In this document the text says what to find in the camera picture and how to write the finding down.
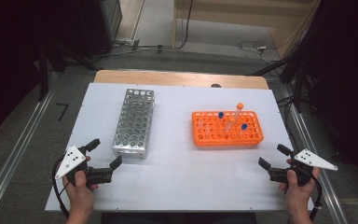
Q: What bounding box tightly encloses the grey cabinet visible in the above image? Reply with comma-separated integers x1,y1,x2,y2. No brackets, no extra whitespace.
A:
98,0,123,43

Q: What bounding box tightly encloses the person's left hand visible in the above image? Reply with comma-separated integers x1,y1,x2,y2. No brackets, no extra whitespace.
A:
62,170,100,206

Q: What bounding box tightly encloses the white board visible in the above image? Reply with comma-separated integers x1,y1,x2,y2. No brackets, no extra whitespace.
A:
45,82,316,213

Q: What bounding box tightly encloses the wooden table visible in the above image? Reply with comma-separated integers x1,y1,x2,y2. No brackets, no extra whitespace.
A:
93,69,269,91

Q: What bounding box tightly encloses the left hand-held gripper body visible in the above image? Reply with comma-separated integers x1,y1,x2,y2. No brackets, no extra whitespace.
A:
54,145,115,189

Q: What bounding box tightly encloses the black hanging cable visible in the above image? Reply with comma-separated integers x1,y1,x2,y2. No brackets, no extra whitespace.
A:
173,0,195,50

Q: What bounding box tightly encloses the grey floor cable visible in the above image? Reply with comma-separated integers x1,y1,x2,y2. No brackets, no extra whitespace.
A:
89,43,175,61

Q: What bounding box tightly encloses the metal test tube rack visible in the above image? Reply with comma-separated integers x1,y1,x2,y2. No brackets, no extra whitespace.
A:
111,88,156,160

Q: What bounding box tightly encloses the black stand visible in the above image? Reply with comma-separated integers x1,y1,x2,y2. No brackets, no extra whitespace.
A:
37,41,102,101
246,50,313,114

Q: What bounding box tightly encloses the thin black floor cable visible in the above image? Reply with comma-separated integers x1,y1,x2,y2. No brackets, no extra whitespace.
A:
276,94,304,171

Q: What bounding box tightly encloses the person's right hand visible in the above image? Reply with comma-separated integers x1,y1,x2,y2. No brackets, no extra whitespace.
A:
279,158,322,207

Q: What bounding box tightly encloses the orange-capped test tube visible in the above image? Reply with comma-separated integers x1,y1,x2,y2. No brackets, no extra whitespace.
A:
233,102,245,122
224,116,237,134

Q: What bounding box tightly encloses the metal floor rail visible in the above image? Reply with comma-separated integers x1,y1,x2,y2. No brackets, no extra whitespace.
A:
0,72,60,224
282,86,350,224

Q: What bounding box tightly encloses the light wooden furniture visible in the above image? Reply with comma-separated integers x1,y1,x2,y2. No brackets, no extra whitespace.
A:
172,0,322,60

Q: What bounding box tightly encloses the white floor cable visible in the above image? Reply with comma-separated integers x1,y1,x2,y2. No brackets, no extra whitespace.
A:
236,39,282,64

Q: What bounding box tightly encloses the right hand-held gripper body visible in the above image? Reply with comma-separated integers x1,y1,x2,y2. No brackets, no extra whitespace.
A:
268,148,339,188

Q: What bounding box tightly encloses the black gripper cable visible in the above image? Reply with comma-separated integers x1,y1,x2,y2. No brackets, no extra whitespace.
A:
307,169,324,222
51,155,71,220

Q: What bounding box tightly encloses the dark curtain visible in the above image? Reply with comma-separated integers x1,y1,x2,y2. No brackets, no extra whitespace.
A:
287,0,358,190
0,0,113,146

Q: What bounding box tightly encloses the orange test tube rack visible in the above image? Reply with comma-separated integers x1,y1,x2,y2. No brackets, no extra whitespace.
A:
191,110,265,147

